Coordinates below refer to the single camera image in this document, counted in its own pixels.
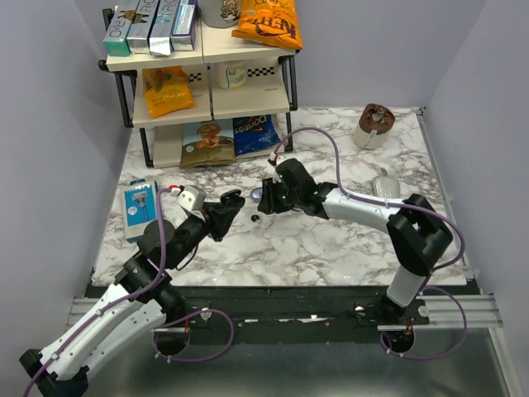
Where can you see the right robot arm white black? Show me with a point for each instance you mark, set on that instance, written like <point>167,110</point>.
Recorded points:
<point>418,234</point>

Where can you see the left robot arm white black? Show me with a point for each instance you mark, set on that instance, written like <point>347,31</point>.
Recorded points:
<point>140,299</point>

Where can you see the white patterned mug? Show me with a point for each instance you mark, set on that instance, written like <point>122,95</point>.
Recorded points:
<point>231,75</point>

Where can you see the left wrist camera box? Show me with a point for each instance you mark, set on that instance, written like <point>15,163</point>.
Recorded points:
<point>191,199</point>

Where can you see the blue razor package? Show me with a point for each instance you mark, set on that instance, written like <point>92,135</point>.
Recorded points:
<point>138,207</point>

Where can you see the blue doritos bag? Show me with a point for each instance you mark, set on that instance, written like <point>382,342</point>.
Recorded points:
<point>254,134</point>

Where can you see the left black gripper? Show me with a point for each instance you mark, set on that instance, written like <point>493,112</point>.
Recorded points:
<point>219,218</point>

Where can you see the brown chips bag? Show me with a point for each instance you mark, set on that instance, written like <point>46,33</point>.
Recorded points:
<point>208,143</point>

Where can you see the teal toothpaste box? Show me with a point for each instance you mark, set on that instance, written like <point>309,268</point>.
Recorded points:
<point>115,41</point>

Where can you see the blue-purple earbud charging case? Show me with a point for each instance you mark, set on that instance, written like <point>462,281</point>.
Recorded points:
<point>256,194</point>

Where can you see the purple white toothpaste box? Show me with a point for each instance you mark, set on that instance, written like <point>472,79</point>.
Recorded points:
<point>183,34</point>

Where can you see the orange snack bag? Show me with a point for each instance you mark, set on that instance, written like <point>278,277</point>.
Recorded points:
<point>166,90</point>

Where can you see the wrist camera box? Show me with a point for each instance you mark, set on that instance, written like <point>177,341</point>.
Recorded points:
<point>273,159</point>
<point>191,199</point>

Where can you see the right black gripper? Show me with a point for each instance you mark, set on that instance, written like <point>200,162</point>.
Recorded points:
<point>268,203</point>

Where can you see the brown-topped white cup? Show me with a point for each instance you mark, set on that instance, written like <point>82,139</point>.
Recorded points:
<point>374,125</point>

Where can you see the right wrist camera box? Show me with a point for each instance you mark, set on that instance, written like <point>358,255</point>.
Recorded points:
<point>273,159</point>

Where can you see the blue silver toothpaste box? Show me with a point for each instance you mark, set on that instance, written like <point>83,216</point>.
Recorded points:
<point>159,40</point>

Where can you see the beige black shelf rack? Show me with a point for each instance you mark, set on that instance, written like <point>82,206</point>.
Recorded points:
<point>270,88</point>

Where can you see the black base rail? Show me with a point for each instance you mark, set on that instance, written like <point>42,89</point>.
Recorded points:
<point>287,315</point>

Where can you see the black earbud charging case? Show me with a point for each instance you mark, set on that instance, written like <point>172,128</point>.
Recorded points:
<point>233,199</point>

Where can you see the orange kettle chips bag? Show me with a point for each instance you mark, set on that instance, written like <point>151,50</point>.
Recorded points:
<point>270,22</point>

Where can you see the grey cartoon mug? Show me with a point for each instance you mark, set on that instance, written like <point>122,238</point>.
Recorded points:
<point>220,13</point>

